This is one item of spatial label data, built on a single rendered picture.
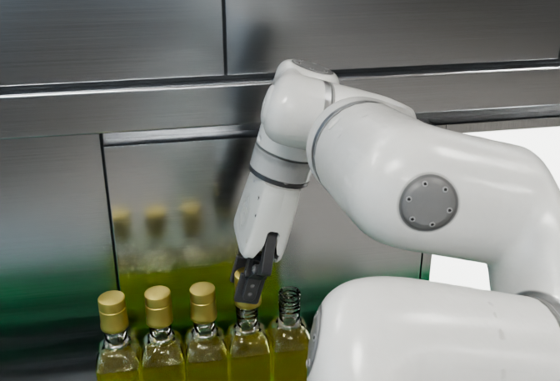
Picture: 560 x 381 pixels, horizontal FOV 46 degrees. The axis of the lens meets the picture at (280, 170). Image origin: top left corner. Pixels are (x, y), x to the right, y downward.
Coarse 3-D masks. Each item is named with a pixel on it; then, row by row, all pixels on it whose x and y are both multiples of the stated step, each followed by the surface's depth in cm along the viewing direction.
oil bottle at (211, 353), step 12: (192, 336) 87; (216, 336) 87; (192, 348) 86; (204, 348) 86; (216, 348) 86; (192, 360) 86; (204, 360) 86; (216, 360) 86; (192, 372) 86; (204, 372) 87; (216, 372) 87; (228, 372) 88
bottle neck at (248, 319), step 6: (240, 312) 86; (246, 312) 86; (252, 312) 86; (240, 318) 86; (246, 318) 86; (252, 318) 86; (240, 324) 87; (246, 324) 86; (252, 324) 87; (240, 330) 87; (246, 330) 87; (252, 330) 87
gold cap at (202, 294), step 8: (192, 288) 84; (200, 288) 84; (208, 288) 84; (192, 296) 84; (200, 296) 83; (208, 296) 83; (192, 304) 84; (200, 304) 84; (208, 304) 84; (216, 304) 86; (192, 312) 85; (200, 312) 84; (208, 312) 84; (216, 312) 86; (192, 320) 85; (200, 320) 85; (208, 320) 85
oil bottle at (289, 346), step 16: (272, 320) 91; (304, 320) 91; (272, 336) 88; (288, 336) 88; (304, 336) 88; (272, 352) 88; (288, 352) 88; (304, 352) 88; (272, 368) 89; (288, 368) 89; (304, 368) 90
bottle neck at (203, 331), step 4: (196, 324) 86; (200, 324) 85; (204, 324) 85; (208, 324) 85; (212, 324) 86; (196, 328) 86; (200, 328) 86; (204, 328) 86; (208, 328) 86; (212, 328) 86; (196, 332) 86; (200, 332) 86; (204, 332) 86; (208, 332) 86; (212, 332) 86; (200, 336) 86; (204, 336) 86; (208, 336) 86
